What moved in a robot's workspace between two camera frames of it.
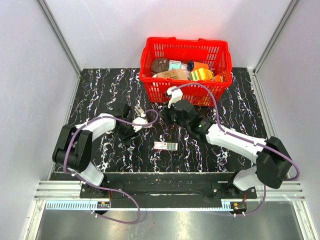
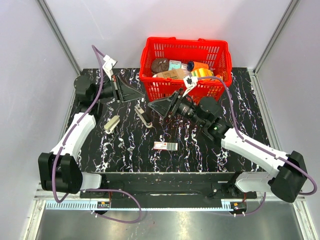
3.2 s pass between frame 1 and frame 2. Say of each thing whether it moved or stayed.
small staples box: stayed
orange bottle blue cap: stayed
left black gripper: moved
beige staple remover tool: stayed
